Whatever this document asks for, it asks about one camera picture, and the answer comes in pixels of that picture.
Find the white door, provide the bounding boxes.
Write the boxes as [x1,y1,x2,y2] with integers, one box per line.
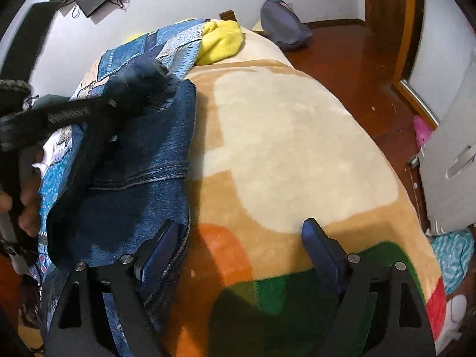
[408,0,476,120]

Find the blue patchwork blanket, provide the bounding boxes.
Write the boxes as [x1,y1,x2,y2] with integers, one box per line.
[35,18,211,246]

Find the yellow fleece cloth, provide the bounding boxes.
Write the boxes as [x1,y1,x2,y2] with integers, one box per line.
[195,19,244,65]

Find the beige orange green blanket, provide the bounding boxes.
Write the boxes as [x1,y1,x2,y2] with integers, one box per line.
[156,26,447,357]

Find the pink plastic toy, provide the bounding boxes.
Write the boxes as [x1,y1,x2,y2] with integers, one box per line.
[412,115,435,147]

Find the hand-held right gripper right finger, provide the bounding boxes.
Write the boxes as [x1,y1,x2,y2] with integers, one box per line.
[301,218,436,357]

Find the person's left hand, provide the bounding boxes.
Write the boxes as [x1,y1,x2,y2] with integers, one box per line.
[0,145,43,237]

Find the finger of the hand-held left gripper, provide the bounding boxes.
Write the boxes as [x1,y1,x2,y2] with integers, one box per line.
[109,61,177,114]

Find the black tall speaker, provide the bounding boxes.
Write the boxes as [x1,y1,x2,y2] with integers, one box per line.
[0,2,63,82]

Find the teal patterned cloth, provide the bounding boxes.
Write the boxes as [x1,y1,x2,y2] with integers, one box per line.
[430,230,475,295]

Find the blue denim jeans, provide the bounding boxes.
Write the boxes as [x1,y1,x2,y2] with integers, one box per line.
[41,71,198,357]

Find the wooden door frame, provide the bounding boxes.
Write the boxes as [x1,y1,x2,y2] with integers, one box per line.
[362,0,440,129]

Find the white cabinet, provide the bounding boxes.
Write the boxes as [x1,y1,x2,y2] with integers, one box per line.
[419,71,476,233]

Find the grey purple backpack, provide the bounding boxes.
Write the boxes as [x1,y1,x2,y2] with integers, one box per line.
[259,0,314,52]

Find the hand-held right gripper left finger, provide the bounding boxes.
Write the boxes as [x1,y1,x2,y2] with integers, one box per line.
[48,219,191,357]

